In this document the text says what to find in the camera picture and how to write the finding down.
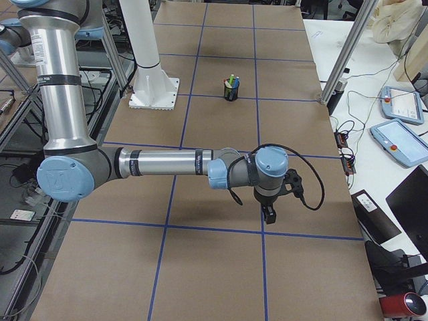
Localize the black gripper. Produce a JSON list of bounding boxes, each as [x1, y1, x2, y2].
[[255, 191, 278, 224]]

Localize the blue marker pen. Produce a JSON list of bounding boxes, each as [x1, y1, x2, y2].
[[233, 76, 239, 88]]

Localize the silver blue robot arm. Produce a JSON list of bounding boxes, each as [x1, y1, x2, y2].
[[15, 1, 288, 224]]

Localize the black electronics board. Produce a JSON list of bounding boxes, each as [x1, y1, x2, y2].
[[340, 154, 356, 176], [334, 132, 348, 148]]

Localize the dark brown flat box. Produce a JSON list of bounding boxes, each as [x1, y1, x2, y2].
[[351, 190, 401, 244]]

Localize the black mesh pen cup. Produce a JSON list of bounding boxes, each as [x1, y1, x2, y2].
[[223, 86, 239, 102]]

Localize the black monitor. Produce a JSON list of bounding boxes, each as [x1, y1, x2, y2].
[[386, 165, 427, 259]]

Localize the lower blue teach pendant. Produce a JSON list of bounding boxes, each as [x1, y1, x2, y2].
[[370, 118, 427, 168]]

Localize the blue teach pendant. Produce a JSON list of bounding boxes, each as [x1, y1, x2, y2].
[[380, 86, 425, 125], [370, 118, 427, 168]]

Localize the red cylindrical bottle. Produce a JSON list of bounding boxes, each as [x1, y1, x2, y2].
[[379, 292, 427, 318]]

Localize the upper blue teach pendant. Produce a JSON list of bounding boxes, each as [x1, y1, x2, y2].
[[380, 86, 425, 125]]

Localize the person in cream clothing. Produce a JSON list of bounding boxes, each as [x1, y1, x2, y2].
[[372, 0, 425, 43]]

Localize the smartphone on lower shelf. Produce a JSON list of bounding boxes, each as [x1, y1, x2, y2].
[[10, 209, 35, 221]]

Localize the background blue grey robot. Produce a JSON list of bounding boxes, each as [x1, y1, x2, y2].
[[1, 18, 35, 65]]

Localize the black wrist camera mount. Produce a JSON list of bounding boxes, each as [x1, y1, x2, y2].
[[278, 169, 304, 201]]

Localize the right black braided cable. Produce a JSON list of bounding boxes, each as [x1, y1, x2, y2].
[[224, 144, 326, 211]]

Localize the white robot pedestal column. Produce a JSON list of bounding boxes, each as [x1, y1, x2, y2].
[[120, 0, 180, 110]]

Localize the aluminium frame post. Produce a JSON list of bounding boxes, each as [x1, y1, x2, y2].
[[318, 0, 378, 105]]

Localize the aluminium frame rack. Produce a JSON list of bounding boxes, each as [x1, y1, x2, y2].
[[1, 52, 43, 151]]

